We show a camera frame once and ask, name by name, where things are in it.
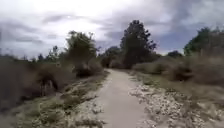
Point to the tall dark tree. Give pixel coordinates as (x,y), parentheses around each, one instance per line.
(136,43)

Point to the green leafy tree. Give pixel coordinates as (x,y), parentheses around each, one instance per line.
(80,48)
(203,41)

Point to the pale gravel path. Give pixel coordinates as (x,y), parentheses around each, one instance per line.
(117,100)

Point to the stony grass verge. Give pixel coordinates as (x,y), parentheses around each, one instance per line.
(176,103)
(56,106)

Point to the dry brown bushes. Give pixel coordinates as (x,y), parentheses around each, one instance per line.
(196,68)
(23,78)

